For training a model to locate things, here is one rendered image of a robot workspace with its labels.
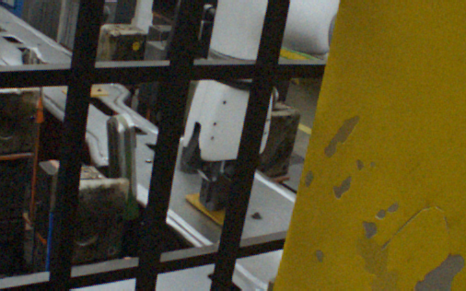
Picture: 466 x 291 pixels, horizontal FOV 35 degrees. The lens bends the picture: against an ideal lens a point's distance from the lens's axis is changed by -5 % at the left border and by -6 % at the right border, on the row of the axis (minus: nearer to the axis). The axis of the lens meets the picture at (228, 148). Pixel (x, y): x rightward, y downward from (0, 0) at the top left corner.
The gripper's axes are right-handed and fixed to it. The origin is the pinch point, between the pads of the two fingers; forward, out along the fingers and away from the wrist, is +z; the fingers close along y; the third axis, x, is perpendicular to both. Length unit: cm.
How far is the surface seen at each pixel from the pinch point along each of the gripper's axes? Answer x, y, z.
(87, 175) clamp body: -5.4, 16.2, -1.5
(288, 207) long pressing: 2.0, -11.4, 3.0
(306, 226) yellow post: 59, 48, -32
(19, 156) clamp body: -37.9, 11.2, 10.0
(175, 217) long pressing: -0.3, 5.7, 3.1
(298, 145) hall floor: -221, -243, 103
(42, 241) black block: -18.9, 15.0, 15.3
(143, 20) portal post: -363, -219, 68
